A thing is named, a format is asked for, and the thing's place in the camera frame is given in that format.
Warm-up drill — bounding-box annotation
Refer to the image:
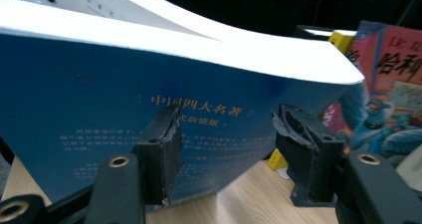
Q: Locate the red illustrated book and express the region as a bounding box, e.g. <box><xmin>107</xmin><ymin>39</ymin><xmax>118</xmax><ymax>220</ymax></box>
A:
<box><xmin>322</xmin><ymin>20</ymin><xmax>422</xmax><ymax>167</ymax></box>

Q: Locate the blue book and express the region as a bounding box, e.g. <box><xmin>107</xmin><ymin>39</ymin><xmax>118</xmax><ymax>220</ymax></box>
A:
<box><xmin>0</xmin><ymin>0</ymin><xmax>366</xmax><ymax>212</ymax></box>

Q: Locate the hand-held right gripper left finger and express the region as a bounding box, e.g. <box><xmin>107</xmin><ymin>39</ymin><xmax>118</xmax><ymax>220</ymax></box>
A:
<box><xmin>133</xmin><ymin>105</ymin><xmax>183</xmax><ymax>205</ymax></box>

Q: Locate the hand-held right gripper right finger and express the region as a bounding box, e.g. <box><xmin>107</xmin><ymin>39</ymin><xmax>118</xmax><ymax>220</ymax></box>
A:
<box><xmin>272</xmin><ymin>103</ymin><xmax>346</xmax><ymax>207</ymax></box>

